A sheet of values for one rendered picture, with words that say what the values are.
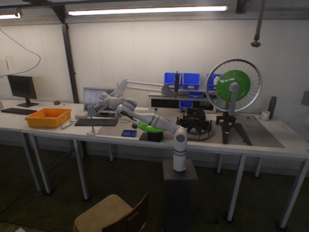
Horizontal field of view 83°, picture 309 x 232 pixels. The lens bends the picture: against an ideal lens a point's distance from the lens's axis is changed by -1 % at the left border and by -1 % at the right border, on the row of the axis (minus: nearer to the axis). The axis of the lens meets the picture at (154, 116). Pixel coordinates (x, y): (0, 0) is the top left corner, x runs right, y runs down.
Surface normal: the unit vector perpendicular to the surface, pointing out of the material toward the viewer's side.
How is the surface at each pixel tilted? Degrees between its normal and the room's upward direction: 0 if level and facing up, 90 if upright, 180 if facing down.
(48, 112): 86
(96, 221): 0
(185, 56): 90
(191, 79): 90
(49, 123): 94
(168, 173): 0
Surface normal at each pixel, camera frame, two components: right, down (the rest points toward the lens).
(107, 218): 0.00, -0.93
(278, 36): -0.18, 0.36
